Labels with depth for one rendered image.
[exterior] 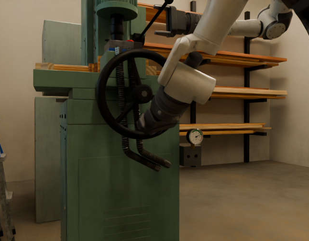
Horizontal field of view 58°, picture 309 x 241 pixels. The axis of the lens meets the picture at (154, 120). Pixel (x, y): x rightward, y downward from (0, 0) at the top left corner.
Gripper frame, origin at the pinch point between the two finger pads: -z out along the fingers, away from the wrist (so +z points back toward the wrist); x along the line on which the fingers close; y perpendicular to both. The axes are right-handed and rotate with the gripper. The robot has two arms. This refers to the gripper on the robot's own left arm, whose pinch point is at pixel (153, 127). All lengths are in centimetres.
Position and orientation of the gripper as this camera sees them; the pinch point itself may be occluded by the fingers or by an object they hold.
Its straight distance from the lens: 82.3
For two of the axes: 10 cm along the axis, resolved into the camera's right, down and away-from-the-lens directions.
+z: 3.1, -4.9, -8.2
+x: 8.7, -2.1, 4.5
